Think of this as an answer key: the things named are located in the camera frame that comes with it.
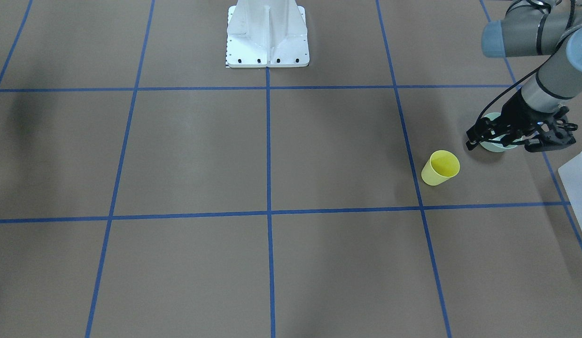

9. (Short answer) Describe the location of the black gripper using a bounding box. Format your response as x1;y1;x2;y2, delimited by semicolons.
466;91;578;153

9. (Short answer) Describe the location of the green bowl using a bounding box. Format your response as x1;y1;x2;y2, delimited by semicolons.
480;112;519;153

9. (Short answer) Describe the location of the yellow plastic cup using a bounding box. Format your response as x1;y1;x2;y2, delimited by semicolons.
420;150;461;186

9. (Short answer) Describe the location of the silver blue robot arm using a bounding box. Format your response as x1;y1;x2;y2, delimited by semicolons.
466;0;582;153

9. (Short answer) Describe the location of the translucent white plastic box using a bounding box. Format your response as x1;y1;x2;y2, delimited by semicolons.
559;152;582;231

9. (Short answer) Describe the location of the white pedestal column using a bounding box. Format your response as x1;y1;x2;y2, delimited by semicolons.
225;0;310;68

